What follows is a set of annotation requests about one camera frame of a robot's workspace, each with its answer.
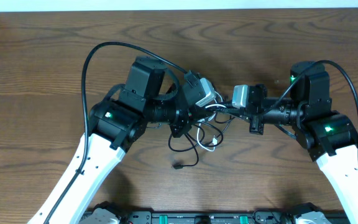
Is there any white USB cable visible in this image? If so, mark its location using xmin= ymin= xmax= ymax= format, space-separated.
xmin=196 ymin=91 xmax=228 ymax=152

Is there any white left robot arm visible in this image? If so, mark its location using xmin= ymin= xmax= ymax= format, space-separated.
xmin=30 ymin=56 xmax=216 ymax=223

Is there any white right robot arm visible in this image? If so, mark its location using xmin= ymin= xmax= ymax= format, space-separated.
xmin=232 ymin=60 xmax=358 ymax=223

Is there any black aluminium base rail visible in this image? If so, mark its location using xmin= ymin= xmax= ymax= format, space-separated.
xmin=78 ymin=201 xmax=356 ymax=224

